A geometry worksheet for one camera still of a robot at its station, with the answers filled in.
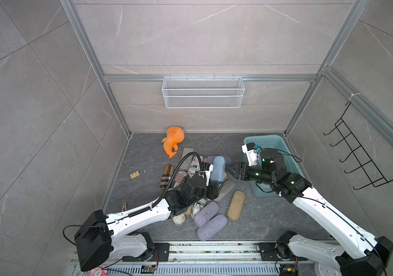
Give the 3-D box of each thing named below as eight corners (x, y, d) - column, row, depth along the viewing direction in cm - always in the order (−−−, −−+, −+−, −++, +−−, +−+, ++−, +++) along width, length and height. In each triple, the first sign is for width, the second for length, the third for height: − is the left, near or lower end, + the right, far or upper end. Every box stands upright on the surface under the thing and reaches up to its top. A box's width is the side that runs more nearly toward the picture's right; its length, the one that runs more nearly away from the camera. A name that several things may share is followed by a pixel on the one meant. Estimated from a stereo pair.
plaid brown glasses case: (160, 190, 95) (159, 186, 92) (164, 167, 104) (163, 164, 101) (171, 190, 95) (170, 186, 92) (174, 167, 104) (173, 164, 101)
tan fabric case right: (225, 217, 85) (225, 215, 82) (233, 191, 94) (234, 188, 91) (238, 223, 83) (239, 221, 81) (245, 195, 92) (246, 192, 90)
